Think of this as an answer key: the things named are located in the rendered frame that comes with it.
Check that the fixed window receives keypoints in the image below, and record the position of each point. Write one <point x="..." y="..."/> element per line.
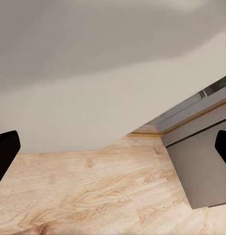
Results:
<point x="199" y="104"/>

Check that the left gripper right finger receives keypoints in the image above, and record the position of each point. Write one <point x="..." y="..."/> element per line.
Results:
<point x="220" y="144"/>

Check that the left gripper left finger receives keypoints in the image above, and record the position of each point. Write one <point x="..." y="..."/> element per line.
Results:
<point x="9" y="147"/>

